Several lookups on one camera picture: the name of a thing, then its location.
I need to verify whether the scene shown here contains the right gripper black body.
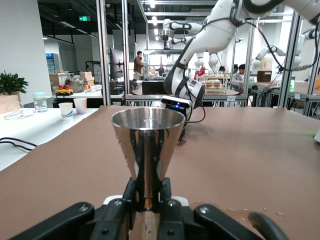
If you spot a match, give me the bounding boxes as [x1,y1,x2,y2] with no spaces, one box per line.
[166,104,188,119]

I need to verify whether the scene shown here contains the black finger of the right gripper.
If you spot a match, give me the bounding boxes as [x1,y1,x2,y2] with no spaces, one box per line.
[177,119,187,146]

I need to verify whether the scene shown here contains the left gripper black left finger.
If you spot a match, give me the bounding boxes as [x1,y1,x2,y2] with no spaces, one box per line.
[9,177,138,240]

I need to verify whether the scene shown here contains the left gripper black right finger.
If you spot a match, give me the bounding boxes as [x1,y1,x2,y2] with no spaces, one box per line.
[158,177,266,240]

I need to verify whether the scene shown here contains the steel jigger cup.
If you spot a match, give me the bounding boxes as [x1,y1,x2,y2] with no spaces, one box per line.
[111,106,186,240]

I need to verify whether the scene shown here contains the paper cup purple print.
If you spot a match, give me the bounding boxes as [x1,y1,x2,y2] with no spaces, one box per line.
[73,97,88,115]

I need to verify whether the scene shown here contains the paper cup blue print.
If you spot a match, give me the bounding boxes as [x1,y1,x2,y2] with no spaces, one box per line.
[58,102,74,121]

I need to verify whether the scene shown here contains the bread display rack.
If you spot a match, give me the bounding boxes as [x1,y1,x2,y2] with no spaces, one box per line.
[197,72,230,91]

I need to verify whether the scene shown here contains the standing person brown jacket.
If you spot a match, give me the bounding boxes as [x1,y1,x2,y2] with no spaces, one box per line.
[133,50,145,81]

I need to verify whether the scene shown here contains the seated person dark hair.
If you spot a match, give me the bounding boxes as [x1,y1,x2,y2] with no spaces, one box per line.
[231,63,247,92]

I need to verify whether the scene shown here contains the brown table mat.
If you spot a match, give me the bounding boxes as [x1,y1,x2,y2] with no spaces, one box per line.
[0,104,320,240]

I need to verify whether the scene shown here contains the black computer monitor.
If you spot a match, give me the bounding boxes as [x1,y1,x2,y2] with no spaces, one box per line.
[109,47,125,80]

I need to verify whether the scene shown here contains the white side table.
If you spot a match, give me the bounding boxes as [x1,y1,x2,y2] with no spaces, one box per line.
[0,107,100,172]

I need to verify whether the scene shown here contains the cardboard box stack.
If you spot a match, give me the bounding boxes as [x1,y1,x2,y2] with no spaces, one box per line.
[79,71,96,87]

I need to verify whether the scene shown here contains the grey patterned bag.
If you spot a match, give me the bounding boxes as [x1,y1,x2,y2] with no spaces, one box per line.
[65,76,86,92]

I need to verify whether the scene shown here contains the yellow box red buttons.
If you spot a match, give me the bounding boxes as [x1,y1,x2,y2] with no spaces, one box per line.
[54,84,75,97]

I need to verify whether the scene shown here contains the clear water bottle blue lid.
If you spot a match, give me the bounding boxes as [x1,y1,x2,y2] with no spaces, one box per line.
[32,92,48,113]

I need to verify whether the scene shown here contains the wooden planter box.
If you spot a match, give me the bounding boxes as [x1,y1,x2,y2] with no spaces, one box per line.
[0,91,22,115]

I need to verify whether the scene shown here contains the glass door drinks fridge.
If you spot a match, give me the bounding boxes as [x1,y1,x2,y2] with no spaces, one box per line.
[45,52,62,74]

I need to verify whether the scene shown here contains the green potted plant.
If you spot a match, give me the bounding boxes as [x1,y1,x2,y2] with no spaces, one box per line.
[0,70,30,96]

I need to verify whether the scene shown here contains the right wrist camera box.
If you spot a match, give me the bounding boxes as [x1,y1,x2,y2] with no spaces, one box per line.
[161,94,193,110]

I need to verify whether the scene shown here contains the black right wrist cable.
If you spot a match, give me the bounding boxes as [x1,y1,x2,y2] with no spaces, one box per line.
[183,72,206,124]

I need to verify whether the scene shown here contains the tall aluminium frame column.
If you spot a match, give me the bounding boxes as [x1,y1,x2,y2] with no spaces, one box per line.
[96,0,112,106]

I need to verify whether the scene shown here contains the black cable pair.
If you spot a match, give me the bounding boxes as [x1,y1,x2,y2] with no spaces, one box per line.
[0,136,38,152]

